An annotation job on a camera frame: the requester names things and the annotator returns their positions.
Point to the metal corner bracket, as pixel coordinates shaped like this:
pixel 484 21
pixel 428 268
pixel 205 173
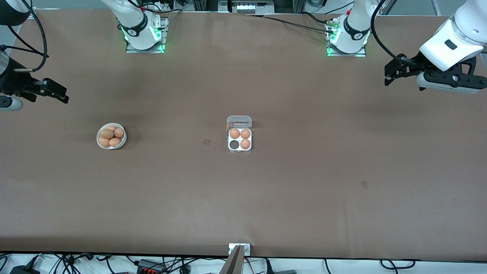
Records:
pixel 32 11

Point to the grey camera mount beam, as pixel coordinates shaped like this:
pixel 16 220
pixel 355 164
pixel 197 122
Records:
pixel 234 264

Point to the black power strip red switches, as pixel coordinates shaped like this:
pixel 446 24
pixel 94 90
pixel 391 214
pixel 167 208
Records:
pixel 150 267

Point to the white bowl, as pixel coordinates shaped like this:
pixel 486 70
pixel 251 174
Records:
pixel 123 142

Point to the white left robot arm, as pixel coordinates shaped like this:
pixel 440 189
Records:
pixel 354 30

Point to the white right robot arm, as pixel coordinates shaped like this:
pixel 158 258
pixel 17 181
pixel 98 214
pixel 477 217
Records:
pixel 137 26

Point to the aluminium frame post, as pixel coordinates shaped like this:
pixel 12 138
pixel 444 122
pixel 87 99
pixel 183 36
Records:
pixel 205 4

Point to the black power adapter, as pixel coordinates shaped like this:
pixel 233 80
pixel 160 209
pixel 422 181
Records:
pixel 23 270

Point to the thin aluminium strut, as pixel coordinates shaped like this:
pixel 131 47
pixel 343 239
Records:
pixel 436 7

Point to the white power strip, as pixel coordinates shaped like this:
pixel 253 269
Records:
pixel 247 7

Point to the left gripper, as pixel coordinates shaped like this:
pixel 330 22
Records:
pixel 415 63

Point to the small metal bracket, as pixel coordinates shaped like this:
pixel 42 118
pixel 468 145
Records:
pixel 247 249

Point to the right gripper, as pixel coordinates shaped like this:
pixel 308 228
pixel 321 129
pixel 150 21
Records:
pixel 10 82

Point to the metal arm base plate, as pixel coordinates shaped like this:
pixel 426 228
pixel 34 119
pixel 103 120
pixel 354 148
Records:
pixel 361 54
pixel 133 50

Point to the clear plastic egg box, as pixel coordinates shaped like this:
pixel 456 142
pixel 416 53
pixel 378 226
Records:
pixel 239 123

